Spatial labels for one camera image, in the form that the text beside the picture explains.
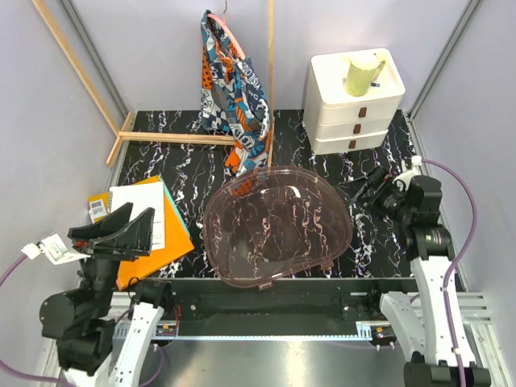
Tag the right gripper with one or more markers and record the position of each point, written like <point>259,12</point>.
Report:
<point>379,179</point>

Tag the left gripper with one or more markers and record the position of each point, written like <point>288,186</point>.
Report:
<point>131,240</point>

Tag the colourful patterned shorts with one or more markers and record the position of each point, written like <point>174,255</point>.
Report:
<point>233,101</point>

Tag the pink clothes hanger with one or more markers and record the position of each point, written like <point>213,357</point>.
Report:
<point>222,23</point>

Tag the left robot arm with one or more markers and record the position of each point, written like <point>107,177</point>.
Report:
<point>77,319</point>

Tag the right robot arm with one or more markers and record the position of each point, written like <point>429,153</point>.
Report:
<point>434,343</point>

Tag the yellow spiral notebook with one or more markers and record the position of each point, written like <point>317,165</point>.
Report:
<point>98,206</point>

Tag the orange folder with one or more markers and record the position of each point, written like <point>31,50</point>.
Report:
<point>177,242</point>

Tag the white three-drawer organizer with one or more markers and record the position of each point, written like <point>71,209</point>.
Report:
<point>336,122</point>

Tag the wooden clothes rack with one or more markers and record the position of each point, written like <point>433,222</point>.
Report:
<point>123,133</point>

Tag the transparent pink plastic basin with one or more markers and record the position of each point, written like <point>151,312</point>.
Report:
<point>273,223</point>

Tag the green mug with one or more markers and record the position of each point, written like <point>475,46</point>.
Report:
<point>364,68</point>

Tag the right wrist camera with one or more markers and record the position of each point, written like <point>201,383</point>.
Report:
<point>410,168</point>

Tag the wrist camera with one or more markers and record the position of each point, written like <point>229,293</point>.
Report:
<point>410,168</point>
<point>54,249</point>

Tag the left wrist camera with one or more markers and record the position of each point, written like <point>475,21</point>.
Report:
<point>54,249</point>

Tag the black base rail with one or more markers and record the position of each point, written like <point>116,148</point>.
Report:
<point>330,308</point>

